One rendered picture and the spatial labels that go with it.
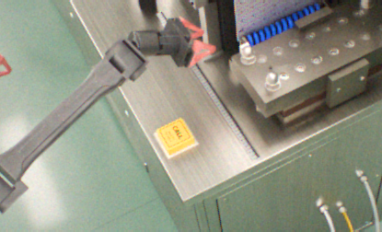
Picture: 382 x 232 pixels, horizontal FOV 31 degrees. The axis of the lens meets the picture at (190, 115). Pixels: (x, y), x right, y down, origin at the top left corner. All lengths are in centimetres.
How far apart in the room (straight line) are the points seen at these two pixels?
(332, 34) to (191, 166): 46
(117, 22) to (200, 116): 40
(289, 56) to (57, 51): 168
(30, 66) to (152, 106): 144
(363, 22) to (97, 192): 136
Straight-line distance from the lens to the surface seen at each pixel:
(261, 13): 168
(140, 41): 151
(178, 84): 179
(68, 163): 281
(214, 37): 178
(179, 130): 168
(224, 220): 181
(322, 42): 168
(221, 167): 165
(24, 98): 304
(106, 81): 145
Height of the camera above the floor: 233
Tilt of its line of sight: 56 degrees down
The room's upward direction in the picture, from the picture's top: 11 degrees counter-clockwise
